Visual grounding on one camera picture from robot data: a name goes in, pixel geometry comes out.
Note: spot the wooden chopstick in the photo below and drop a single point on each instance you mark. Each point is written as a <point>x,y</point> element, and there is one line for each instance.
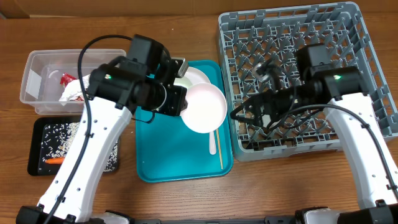
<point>219,148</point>

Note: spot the grey dishwasher rack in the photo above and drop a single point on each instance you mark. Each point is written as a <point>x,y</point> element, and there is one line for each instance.
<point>247,38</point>

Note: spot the orange carrot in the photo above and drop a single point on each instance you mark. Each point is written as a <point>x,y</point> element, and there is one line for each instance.
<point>55,160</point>

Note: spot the white plastic fork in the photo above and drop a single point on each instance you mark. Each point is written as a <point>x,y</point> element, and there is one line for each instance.
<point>212,144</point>

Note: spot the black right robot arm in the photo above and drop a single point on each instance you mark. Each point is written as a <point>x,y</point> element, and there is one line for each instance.
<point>343,96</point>

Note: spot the pink bowl with food scraps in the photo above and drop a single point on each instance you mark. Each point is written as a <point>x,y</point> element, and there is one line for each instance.
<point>206,108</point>

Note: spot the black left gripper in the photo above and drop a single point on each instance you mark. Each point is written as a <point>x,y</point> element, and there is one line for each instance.
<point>180,102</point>

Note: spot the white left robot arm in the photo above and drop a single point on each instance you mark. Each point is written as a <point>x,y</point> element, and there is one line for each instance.
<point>116,89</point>

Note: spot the black tray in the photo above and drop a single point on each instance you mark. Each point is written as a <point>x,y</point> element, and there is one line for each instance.
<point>32,167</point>

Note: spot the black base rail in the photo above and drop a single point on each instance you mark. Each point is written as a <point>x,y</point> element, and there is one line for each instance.
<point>199,221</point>

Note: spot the clear plastic waste bin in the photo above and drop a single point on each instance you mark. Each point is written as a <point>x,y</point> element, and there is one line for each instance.
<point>41,87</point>

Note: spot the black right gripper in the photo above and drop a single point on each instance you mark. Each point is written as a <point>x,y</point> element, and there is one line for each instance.
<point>273,99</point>

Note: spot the white napkin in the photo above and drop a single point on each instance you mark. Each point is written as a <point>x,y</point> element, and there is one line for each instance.
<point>73,91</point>

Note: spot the teal serving tray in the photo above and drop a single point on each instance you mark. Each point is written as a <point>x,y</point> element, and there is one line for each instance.
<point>166,150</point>

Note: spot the large pink plate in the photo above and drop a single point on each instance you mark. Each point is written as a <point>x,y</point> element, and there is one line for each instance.
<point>196,76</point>

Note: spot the red wrapper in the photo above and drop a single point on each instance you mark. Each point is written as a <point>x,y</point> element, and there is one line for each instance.
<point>66,79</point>

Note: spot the spilled rice and nut scraps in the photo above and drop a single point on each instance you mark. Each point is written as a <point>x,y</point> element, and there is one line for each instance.
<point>56,141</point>

